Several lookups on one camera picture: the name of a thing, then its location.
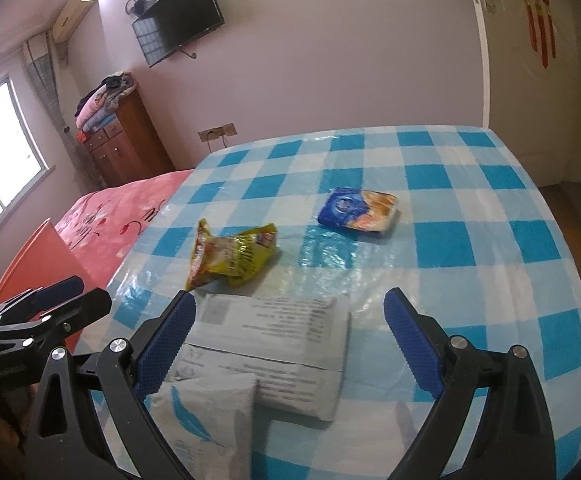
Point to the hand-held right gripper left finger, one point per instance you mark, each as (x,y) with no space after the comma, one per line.
(168,340)

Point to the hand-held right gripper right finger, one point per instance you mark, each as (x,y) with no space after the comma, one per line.
(411,340)

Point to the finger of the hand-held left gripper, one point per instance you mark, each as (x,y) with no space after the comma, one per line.
(80,307)
(63,287)

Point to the white feather print packet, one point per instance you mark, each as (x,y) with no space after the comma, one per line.
(205,425)

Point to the grey mailer bag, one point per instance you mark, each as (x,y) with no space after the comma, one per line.
(280,345)

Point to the blue checked tablecloth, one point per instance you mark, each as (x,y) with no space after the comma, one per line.
(420,280)

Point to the pink bed blanket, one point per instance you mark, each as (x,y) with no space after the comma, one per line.
(120,210)

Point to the yellow snack bag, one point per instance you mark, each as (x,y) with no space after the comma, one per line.
(235,257)

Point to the blue bread packet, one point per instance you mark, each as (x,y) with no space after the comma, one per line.
(355,210)

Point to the window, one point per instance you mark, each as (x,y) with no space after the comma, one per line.
(0,160)

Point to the wooden cabinet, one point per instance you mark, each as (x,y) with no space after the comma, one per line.
(130,145)

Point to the pile of folded clothes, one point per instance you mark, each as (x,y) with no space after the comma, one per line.
(100,105)

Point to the striped curtain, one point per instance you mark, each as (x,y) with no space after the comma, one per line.
(53,90)

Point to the white door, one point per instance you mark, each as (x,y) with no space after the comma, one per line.
(520,110)

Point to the covered air conditioner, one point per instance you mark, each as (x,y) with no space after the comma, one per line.
(73,15)

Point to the red hanging door ornament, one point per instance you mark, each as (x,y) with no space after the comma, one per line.
(537,10)

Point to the wall power socket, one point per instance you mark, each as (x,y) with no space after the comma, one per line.
(208,135)
(228,129)

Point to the round wall ornament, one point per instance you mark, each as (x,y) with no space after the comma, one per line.
(129,6)

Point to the small grey wall box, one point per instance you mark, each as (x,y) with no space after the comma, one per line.
(143,4)

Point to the black wall television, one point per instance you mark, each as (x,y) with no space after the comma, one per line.
(180,15)

